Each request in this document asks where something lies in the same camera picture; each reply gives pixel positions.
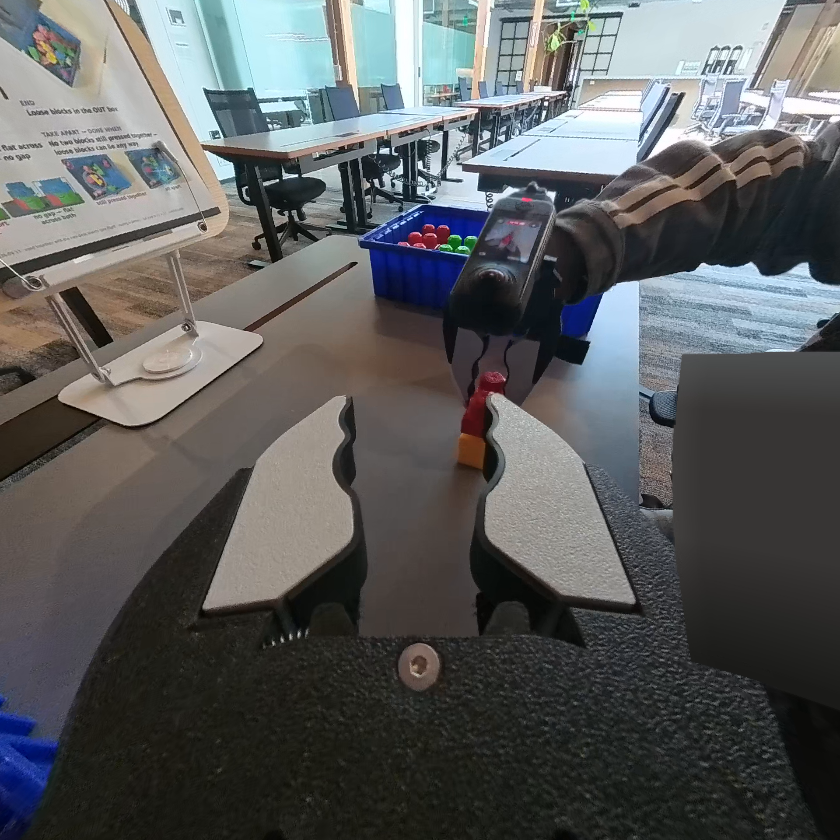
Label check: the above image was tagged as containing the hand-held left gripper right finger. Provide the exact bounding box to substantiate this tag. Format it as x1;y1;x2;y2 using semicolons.
471;394;639;611

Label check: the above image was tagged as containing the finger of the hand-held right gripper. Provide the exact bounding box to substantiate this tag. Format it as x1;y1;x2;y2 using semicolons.
450;325;490;404
504;335;556;408

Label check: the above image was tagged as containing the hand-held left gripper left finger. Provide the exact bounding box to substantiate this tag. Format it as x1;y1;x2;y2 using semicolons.
201;394;367;618

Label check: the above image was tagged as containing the red mega block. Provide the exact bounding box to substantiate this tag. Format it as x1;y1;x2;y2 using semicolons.
461;371;508;438

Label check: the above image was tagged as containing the pile of red green blocks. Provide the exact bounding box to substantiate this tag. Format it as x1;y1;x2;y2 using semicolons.
396;224;480;256

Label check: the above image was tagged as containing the blue plastic bin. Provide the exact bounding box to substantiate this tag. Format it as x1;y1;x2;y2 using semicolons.
359;203;605;340
0;694;59;840

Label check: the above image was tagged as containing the person's right forearm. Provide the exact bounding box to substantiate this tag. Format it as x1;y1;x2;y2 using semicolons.
550;121;840;306

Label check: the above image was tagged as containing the long grey office desk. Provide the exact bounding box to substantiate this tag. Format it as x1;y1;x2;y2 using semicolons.
202;107;480;265
461;108;645;194
455;92;569;135

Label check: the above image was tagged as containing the white metal stand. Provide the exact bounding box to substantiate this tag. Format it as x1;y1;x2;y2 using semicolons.
0;252;264;428

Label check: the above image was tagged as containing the black office chair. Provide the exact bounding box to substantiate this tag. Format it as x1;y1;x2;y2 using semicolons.
635;80;687;164
324;84;403;217
203;87;328;254

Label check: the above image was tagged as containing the green hanging plant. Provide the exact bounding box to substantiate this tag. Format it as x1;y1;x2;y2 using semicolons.
545;0;599;55

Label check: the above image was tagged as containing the grey mesh office chair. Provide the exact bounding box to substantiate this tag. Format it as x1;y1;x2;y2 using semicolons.
694;75;796;137

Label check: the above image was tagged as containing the instruction sheet on stand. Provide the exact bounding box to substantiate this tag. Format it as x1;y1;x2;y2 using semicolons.
0;0;231;313

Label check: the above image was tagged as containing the printed instruction sheet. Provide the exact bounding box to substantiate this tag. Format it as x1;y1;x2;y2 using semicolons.
0;0;221;265

